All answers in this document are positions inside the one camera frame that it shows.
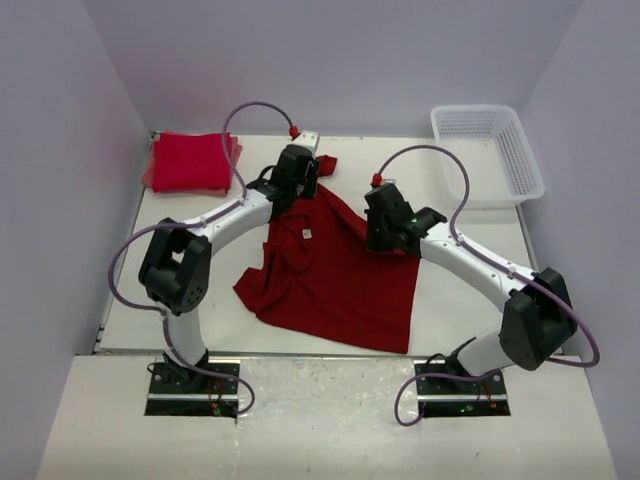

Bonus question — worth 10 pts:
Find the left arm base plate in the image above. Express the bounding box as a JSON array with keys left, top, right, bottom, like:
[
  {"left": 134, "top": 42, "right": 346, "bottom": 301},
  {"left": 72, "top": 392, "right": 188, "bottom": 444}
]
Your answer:
[{"left": 146, "top": 360, "right": 240, "bottom": 401}]

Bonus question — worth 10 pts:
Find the dark red t shirt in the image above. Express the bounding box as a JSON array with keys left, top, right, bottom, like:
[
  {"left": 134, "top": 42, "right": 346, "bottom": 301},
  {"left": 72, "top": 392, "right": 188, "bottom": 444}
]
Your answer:
[{"left": 234, "top": 186, "right": 419, "bottom": 354}]

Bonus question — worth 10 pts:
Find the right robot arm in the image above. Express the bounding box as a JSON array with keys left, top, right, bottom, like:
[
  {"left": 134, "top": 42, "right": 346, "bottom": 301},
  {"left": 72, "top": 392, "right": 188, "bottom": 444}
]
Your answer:
[{"left": 365, "top": 184, "right": 577, "bottom": 393}]

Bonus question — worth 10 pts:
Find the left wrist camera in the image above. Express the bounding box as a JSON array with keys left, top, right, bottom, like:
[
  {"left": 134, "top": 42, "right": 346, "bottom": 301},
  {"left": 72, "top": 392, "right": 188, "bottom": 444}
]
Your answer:
[{"left": 290, "top": 130, "right": 320, "bottom": 157}]

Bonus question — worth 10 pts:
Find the folded bright red shirt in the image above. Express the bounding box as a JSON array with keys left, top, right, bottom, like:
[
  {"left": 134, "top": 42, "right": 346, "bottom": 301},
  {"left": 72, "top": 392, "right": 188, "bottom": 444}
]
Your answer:
[{"left": 150, "top": 131, "right": 232, "bottom": 194}]

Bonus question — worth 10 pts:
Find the folded light red shirt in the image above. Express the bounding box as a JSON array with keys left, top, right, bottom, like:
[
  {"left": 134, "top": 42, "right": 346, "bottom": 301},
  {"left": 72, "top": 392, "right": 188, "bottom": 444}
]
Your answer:
[{"left": 141, "top": 133, "right": 243, "bottom": 197}]

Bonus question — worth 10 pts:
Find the white plastic basket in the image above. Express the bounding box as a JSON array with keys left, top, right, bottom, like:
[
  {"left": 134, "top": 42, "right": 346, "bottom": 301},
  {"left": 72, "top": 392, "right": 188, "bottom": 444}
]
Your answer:
[{"left": 430, "top": 104, "right": 546, "bottom": 209}]

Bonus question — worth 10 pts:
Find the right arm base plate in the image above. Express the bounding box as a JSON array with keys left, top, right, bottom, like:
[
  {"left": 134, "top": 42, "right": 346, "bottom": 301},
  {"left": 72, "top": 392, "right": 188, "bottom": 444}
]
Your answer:
[{"left": 414, "top": 358, "right": 507, "bottom": 397}]

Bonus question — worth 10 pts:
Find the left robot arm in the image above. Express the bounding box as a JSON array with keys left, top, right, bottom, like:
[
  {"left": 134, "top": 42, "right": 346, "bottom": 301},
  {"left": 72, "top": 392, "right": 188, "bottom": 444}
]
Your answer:
[{"left": 138, "top": 136, "right": 319, "bottom": 393}]

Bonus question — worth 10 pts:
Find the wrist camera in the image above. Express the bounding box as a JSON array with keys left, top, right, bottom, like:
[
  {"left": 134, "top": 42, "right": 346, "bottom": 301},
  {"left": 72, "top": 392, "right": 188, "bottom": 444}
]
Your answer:
[
  {"left": 370, "top": 172, "right": 397, "bottom": 189},
  {"left": 290, "top": 130, "right": 320, "bottom": 157}
]

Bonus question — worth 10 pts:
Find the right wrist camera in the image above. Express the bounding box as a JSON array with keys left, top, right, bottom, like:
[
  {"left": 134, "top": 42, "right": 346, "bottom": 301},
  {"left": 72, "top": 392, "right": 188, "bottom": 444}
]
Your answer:
[{"left": 370, "top": 172, "right": 397, "bottom": 189}]

